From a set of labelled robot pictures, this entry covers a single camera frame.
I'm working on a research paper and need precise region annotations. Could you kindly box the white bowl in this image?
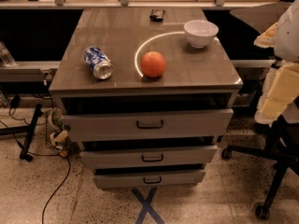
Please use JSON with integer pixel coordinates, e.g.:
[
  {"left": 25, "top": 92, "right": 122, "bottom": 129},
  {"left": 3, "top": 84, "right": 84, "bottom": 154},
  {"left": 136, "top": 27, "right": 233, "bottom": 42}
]
[{"left": 184, "top": 20, "right": 219, "bottom": 49}]

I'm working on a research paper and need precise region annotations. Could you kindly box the black stand leg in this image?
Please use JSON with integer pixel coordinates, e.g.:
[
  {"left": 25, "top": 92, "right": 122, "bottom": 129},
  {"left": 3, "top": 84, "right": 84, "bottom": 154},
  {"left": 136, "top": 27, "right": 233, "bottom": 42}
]
[{"left": 0, "top": 104, "right": 42, "bottom": 161}]

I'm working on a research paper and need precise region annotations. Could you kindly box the wire basket with items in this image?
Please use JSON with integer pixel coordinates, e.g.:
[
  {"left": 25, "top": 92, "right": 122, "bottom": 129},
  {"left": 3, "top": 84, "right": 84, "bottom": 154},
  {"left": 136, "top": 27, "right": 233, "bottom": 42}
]
[{"left": 47, "top": 107, "right": 69, "bottom": 158}]

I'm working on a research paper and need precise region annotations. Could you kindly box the small black device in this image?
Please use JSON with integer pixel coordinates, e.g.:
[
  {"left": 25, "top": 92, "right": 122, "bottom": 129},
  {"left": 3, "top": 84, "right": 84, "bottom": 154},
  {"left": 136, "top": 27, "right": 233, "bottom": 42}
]
[{"left": 149, "top": 9, "right": 164, "bottom": 21}]

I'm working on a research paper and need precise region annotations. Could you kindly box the blue tape cross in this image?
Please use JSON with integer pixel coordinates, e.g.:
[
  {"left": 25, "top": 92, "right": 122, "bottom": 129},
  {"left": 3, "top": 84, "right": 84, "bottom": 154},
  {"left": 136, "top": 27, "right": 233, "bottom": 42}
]
[{"left": 132, "top": 188, "right": 164, "bottom": 224}]

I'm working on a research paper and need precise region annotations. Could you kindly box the grey drawer cabinet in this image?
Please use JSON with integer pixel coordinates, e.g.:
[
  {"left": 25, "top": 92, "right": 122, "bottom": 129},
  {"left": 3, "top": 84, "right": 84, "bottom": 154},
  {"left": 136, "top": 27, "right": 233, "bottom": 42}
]
[{"left": 49, "top": 7, "right": 244, "bottom": 151}]

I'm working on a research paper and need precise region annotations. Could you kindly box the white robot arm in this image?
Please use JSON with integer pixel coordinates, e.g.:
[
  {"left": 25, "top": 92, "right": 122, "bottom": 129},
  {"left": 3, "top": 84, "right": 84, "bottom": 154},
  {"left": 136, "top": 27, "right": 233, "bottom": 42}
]
[{"left": 254, "top": 3, "right": 299, "bottom": 124}]

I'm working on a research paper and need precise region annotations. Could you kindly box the black office chair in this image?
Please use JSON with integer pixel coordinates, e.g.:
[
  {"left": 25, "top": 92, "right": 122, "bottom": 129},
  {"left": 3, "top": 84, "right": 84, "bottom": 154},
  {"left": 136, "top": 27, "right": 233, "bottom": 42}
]
[{"left": 221, "top": 97, "right": 299, "bottom": 220}]

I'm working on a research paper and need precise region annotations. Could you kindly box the orange fruit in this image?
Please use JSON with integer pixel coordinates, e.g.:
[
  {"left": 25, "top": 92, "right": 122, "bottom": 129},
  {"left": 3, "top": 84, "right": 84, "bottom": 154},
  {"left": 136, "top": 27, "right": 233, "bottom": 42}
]
[{"left": 141, "top": 51, "right": 166, "bottom": 77}]

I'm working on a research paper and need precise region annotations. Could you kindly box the grey drawer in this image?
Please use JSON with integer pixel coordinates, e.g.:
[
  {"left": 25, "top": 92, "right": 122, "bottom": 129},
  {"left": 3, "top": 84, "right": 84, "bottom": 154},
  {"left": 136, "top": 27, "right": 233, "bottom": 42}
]
[
  {"left": 80, "top": 145, "right": 217, "bottom": 169},
  {"left": 93, "top": 169, "right": 206, "bottom": 189},
  {"left": 62, "top": 109, "right": 233, "bottom": 142}
]

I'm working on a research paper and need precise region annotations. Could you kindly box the blue soda can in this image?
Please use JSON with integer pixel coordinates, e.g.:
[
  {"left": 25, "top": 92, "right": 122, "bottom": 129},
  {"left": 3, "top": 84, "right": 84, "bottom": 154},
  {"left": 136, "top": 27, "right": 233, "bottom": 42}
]
[{"left": 84, "top": 47, "right": 113, "bottom": 80}]

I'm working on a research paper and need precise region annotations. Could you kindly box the clear plastic bottle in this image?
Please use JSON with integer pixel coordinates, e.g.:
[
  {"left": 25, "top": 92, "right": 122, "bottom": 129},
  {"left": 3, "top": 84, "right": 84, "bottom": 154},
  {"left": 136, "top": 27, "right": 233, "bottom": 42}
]
[{"left": 0, "top": 42, "right": 16, "bottom": 66}]

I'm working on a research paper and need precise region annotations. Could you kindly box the black floor cable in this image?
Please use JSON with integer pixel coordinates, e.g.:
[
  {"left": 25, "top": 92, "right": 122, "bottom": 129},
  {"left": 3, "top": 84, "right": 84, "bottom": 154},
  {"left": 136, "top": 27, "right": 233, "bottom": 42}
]
[{"left": 41, "top": 156, "right": 72, "bottom": 224}]

